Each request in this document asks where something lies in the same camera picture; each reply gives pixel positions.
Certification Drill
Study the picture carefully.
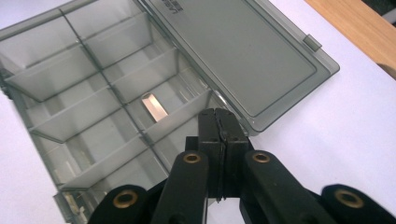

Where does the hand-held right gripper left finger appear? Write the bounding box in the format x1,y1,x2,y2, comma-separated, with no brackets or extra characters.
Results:
186,107,226,200

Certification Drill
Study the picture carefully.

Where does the grey translucent compartment box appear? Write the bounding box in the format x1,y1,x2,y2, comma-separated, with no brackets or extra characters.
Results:
0,0,341,224

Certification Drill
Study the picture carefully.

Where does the white table board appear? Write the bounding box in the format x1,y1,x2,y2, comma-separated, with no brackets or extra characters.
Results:
0,0,396,224

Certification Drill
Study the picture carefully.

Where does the small silver metal stick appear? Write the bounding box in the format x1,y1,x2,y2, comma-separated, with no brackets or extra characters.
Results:
141,92,169,123

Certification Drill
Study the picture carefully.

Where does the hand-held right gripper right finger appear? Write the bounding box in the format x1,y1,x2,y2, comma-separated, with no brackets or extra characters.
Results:
216,107,254,200

